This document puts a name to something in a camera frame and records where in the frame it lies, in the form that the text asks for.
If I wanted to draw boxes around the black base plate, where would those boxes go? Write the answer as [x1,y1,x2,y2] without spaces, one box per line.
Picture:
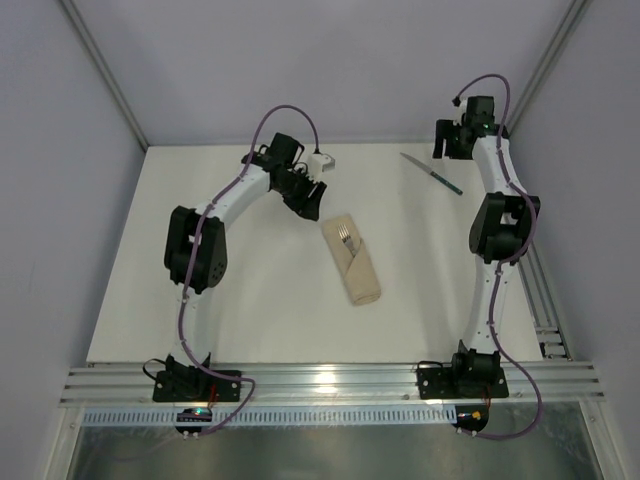
[142,355,242,403]
[416,363,509,400]

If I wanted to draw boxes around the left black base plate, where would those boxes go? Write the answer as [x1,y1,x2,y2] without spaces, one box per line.
[142,355,242,403]

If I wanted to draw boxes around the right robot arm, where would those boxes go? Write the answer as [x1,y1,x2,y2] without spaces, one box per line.
[417,96,540,399]

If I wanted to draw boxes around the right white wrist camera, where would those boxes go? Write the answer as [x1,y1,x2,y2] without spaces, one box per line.
[452,96,473,126]

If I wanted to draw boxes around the beige cloth napkin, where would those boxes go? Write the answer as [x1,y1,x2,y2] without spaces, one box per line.
[321,214,382,306]

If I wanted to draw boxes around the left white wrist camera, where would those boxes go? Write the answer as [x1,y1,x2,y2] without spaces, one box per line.
[306,153,336,181]

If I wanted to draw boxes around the aluminium frame post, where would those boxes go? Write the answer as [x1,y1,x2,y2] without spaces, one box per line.
[507,0,592,135]
[56,0,150,152]

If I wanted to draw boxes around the slotted grey cable duct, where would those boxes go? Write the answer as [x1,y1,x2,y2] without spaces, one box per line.
[81,404,456,428]

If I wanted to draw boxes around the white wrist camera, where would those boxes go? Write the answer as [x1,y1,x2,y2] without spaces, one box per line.
[306,153,336,181]
[452,96,473,126]

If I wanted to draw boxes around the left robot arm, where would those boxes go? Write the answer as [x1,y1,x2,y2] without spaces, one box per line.
[164,133,335,382]

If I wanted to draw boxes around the black controller board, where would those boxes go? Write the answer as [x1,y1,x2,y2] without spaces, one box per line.
[174,407,213,440]
[453,405,489,435]

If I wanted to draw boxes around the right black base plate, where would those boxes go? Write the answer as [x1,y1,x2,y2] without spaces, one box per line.
[416,363,509,400]

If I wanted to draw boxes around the right aluminium frame post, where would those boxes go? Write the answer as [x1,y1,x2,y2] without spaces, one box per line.
[507,0,592,135]

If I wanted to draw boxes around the green handled fork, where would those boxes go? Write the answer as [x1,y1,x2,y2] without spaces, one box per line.
[336,223,360,258]

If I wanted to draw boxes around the left black controller board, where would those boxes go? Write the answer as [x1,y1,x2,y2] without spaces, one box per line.
[174,407,213,440]

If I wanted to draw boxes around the right black controller board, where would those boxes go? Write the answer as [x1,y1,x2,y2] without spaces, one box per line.
[453,405,489,435]

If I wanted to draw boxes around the left aluminium frame post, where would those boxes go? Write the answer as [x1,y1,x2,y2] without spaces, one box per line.
[56,0,150,152]

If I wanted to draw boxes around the aluminium mounting rail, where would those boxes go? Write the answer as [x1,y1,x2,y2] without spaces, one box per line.
[59,361,605,407]

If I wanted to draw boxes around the right side aluminium rail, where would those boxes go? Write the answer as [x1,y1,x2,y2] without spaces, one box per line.
[482,139,572,360]

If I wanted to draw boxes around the green handled knife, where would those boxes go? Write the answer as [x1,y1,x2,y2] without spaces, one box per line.
[400,152,463,196]

